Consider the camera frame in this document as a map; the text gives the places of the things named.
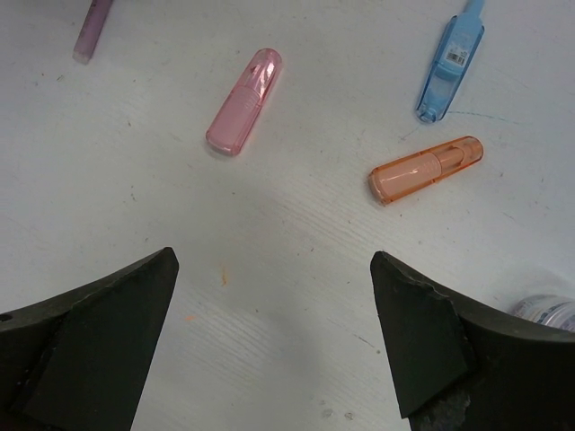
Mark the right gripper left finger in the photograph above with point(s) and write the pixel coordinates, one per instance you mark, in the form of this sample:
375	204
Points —
79	360

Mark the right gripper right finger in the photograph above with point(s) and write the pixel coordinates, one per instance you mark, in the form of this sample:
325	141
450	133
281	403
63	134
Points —
458	364

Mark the pink correction tape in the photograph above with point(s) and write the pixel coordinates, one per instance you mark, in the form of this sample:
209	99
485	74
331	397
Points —
236	117

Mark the pink highlighter pen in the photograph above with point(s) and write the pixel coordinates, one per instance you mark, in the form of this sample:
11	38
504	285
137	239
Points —
91	30

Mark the right paperclip jar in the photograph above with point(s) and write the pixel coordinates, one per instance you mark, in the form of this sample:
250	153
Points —
548	310

